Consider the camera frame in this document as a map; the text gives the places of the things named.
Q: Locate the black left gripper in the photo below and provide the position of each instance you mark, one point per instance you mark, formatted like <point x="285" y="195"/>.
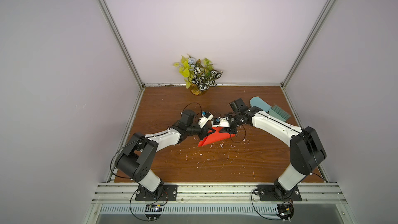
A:
<point x="203" y="133"/>

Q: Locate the red square paper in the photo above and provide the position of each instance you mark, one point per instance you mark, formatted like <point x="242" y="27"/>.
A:
<point x="217" y="134"/>

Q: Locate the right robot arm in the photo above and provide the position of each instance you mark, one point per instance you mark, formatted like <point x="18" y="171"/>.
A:
<point x="306" y="149"/>

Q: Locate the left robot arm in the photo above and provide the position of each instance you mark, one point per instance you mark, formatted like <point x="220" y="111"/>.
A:
<point x="136" y="158"/>

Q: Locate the light blue dustpan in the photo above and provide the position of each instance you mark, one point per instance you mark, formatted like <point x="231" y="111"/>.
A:
<point x="258" y="102"/>

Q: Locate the green hand brush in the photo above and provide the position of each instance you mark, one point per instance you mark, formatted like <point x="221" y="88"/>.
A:
<point x="277" y="112"/>

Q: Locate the artificial plant in amber vase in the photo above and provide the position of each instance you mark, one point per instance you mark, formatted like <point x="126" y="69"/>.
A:
<point x="199" y="75"/>

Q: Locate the left small circuit board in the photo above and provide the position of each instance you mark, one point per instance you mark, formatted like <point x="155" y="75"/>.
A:
<point x="153" y="212"/>

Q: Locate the small circuit board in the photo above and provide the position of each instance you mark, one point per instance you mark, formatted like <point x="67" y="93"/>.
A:
<point x="153" y="212"/>
<point x="285" y="211"/>

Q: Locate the right small circuit board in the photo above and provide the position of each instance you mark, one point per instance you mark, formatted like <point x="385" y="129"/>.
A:
<point x="285" y="211"/>

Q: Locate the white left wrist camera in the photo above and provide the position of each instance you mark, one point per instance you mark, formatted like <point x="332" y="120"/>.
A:
<point x="205" y="117"/>

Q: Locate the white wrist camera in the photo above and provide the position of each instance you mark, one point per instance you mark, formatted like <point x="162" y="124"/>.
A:
<point x="220" y="122"/>
<point x="205" y="117"/>

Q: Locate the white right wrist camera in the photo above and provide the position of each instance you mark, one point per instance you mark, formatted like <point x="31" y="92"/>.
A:
<point x="220" y="122"/>

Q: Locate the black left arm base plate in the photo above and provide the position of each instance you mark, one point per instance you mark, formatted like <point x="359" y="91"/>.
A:
<point x="166" y="192"/>

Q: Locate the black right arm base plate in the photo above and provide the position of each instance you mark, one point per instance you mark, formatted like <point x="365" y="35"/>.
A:
<point x="271" y="193"/>

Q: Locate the aluminium front rail frame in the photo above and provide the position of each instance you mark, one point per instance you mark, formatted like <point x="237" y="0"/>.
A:
<point x="219" y="203"/>

